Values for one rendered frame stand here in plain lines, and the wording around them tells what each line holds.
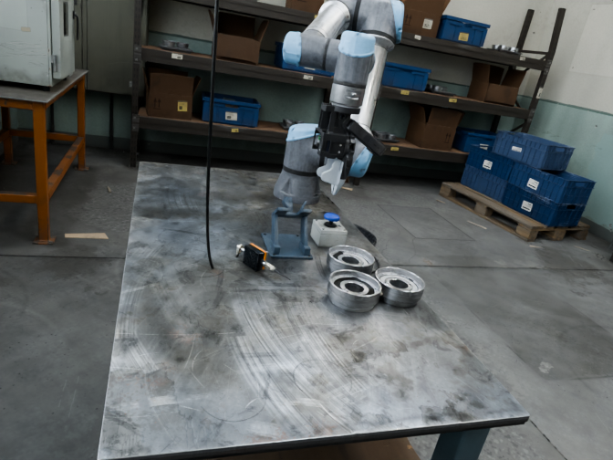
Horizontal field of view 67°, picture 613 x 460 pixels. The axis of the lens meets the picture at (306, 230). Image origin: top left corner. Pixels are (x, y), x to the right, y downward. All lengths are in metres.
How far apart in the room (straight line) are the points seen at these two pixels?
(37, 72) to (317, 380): 2.49
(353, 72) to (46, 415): 1.44
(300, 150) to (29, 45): 1.87
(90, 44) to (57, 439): 3.49
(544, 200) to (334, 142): 3.64
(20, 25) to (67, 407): 1.91
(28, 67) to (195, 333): 2.33
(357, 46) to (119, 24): 3.66
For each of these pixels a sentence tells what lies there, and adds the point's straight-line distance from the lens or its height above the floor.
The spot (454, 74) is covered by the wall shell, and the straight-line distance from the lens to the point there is 5.75.
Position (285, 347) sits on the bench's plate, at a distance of 0.78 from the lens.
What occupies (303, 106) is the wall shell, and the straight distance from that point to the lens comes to 5.05.
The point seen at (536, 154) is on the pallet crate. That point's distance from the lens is 4.69.
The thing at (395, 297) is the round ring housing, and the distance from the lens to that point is 0.95.
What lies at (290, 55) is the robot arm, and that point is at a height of 1.22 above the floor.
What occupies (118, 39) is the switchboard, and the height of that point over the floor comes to 1.01.
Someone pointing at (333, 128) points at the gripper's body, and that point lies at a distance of 1.08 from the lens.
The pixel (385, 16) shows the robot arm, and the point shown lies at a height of 1.36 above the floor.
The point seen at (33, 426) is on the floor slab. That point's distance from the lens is 1.82.
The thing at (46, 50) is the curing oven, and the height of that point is 0.99.
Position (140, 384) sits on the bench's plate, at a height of 0.80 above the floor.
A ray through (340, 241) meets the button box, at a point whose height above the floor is 0.82.
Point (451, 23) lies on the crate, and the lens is 5.04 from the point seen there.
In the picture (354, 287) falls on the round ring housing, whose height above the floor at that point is 0.82.
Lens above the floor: 1.26
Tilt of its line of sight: 22 degrees down
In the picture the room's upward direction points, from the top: 10 degrees clockwise
